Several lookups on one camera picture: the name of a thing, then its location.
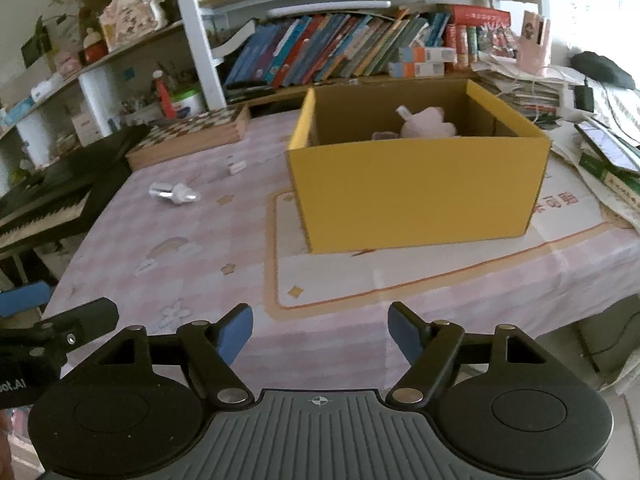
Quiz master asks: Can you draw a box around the desktop with pink checkered cloth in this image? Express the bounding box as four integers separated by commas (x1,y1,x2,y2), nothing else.
42,75,640,391

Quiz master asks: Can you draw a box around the pink pen holder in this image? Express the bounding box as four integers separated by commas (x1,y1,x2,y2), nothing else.
516,10,551,73

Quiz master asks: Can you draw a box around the red jar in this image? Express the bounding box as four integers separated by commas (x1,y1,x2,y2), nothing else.
81,30,108,65

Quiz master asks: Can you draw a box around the black piano keyboard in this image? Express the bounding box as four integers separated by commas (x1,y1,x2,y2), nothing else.
0,125,151,261

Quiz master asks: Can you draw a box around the red cone figure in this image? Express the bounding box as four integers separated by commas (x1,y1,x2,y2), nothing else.
152,70,173,121

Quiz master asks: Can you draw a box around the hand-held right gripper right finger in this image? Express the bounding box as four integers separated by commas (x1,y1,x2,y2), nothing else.
387,301,546,406

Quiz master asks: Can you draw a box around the white tub green lid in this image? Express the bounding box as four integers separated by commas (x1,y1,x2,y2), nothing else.
170,87,206,118

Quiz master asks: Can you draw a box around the small white bottle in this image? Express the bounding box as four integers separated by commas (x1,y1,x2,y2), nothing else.
149,181,203,205

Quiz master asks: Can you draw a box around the thick red standing book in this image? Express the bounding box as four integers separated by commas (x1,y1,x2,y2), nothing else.
444,24,478,68

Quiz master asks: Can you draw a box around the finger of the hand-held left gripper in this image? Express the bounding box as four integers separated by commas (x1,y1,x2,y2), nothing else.
35,297,120,348
0,281,52,318

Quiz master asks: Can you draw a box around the long row of slanted books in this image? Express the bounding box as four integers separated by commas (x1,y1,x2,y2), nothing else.
223,10,451,88

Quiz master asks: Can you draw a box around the wooden chessboard box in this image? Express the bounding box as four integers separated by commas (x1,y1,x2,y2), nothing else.
125,104,251,171

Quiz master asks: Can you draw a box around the yellow cardboard box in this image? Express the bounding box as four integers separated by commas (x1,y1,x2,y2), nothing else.
286,78,552,255

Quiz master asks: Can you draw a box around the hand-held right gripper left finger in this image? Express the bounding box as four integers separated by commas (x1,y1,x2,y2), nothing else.
95,302,254,406

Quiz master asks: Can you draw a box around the stack of papers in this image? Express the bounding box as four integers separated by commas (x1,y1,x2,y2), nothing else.
472,55,576,123

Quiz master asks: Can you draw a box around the white plush toy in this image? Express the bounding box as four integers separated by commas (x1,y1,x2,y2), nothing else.
396,105,463,139

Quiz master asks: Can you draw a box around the smartphone with lit screen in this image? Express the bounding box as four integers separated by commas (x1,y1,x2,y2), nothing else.
575,121,640,176

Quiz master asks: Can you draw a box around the pink floral house ornament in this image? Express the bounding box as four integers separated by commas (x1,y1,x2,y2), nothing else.
98,0,167,53

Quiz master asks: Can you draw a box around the flat red book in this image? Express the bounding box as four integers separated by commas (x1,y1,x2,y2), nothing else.
450,4,512,28

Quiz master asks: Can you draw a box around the colourful printed pack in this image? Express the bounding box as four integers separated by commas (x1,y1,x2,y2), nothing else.
477,25,518,58

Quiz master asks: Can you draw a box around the black pouch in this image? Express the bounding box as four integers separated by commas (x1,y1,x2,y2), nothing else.
570,51,637,90

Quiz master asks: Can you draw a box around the green book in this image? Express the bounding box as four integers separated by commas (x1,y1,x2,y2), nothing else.
579,152,640,211

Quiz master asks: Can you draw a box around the white wooden bookshelf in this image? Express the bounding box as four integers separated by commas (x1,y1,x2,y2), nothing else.
0,0,546,161

